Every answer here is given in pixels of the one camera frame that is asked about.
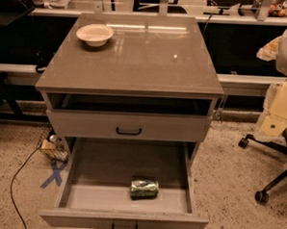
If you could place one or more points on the fruit bowl on shelf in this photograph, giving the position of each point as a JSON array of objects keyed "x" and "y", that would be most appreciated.
[{"x": 278, "y": 8}]

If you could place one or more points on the open grey middle drawer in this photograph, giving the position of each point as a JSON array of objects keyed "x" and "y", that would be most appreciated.
[{"x": 95, "y": 191}]

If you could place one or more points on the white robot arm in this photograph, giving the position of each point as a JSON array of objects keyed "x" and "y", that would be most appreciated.
[{"x": 274, "y": 120}]

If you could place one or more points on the white paper bowl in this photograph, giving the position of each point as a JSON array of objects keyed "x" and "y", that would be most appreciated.
[{"x": 95, "y": 34}]

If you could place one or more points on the grey drawer cabinet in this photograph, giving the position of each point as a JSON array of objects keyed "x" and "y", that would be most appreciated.
[{"x": 152, "y": 65}]

